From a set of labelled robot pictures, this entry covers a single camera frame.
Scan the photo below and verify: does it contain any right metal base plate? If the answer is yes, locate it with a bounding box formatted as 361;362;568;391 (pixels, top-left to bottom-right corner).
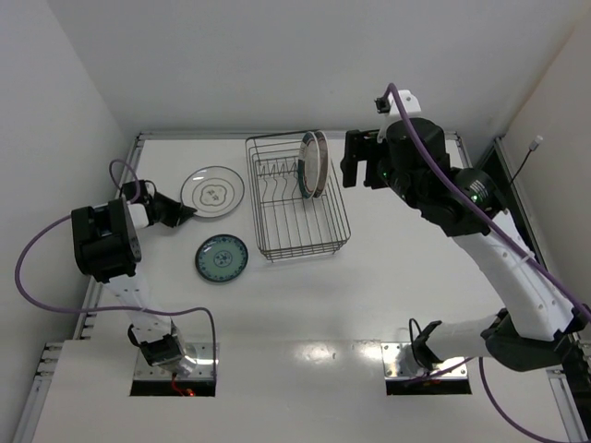
380;341;468;381

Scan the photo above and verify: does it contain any aluminium frame rail right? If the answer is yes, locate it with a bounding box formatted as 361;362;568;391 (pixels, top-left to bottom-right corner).
493;137;591;443

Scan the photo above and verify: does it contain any blue floral green plate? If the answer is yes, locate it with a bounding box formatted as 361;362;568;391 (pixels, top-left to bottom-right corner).
194;233;249;283

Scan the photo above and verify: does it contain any green red rimmed plate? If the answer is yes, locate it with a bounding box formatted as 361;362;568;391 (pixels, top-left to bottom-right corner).
314;130;331;198
297;131;320;199

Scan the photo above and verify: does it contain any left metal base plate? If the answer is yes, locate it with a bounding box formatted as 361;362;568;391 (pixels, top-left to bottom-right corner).
133;342;219;381

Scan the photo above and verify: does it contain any grey wire dish rack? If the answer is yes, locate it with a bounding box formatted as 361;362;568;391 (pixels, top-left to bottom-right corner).
245;129;351;262

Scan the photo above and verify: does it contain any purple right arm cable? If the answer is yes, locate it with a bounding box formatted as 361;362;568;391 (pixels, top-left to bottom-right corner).
386;82;591;443

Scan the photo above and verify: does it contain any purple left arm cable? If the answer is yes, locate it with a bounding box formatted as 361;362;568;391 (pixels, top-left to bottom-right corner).
15;159;218;377

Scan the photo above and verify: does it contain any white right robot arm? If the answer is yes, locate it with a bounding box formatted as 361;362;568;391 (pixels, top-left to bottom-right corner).
340;118;587;377

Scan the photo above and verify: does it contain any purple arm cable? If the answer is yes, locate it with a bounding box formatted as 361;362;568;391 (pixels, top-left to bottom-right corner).
386;82;591;443
15;159;218;377

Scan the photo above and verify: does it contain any black cable with white plug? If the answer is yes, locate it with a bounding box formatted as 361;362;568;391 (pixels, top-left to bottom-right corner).
510;135;545;186

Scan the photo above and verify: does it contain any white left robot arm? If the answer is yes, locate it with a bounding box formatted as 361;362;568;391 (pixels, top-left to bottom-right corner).
70;197;197;377

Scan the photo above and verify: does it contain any white plate with teal rim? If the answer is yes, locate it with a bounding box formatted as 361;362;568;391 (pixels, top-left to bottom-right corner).
180;166;246;219

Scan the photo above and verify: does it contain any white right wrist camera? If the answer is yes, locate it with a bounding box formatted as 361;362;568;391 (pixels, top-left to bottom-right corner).
375;86;422;143

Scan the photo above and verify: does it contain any metal base plate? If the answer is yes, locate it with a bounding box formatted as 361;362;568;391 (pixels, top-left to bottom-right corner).
133;342;219;381
380;341;468;381

